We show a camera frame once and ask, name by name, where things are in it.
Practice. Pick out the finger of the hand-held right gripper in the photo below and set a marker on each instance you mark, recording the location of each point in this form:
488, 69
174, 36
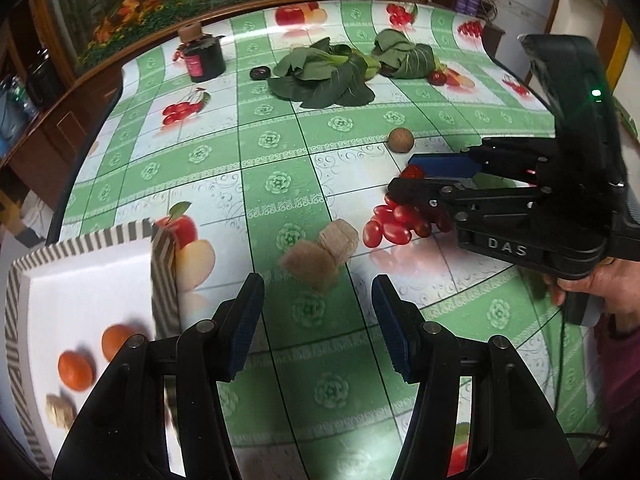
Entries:
440, 164
420, 192

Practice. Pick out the white striped box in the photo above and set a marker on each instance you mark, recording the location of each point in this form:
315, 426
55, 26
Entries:
75, 290

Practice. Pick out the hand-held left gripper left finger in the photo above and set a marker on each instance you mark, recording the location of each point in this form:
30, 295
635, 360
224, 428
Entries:
245, 332

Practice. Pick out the person's maroon clothing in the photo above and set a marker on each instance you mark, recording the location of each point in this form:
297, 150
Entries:
622, 385

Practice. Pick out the black jar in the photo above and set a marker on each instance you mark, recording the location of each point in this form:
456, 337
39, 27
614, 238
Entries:
205, 62

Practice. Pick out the green fruit print tablecloth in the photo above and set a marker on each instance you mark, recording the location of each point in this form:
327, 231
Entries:
280, 125

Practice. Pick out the person's right hand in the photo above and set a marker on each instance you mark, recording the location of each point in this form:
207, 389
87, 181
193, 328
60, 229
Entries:
622, 290

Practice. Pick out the green cabbage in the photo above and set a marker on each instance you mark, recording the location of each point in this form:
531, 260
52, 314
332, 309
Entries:
405, 57

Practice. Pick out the dark purple round plum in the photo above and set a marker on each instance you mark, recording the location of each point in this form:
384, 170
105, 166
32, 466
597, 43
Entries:
259, 73

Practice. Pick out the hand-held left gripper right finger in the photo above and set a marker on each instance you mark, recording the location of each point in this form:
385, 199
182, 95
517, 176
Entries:
392, 332

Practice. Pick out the small red pepper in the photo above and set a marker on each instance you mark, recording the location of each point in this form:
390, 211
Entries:
437, 78

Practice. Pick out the green bok choy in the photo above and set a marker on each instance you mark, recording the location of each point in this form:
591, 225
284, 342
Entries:
320, 77

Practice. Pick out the brown kiwi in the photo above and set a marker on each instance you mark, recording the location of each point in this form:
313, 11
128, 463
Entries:
400, 139

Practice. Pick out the orange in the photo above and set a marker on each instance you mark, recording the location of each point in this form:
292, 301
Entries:
119, 341
75, 370

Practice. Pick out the wooden low cabinet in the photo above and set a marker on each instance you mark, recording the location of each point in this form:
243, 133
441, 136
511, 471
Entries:
50, 115

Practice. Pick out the brown cylinder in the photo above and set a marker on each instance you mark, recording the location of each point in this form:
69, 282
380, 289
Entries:
190, 34

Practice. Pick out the tan fibrous chunk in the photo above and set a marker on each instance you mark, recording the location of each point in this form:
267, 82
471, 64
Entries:
342, 237
60, 410
307, 262

